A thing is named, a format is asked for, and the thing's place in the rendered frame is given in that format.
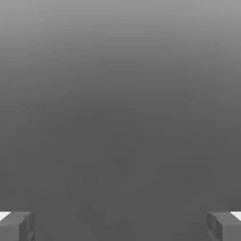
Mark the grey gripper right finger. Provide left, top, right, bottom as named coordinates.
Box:
left=206, top=211, right=241, bottom=241

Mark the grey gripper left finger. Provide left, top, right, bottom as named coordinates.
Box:
left=0, top=210, right=36, bottom=241

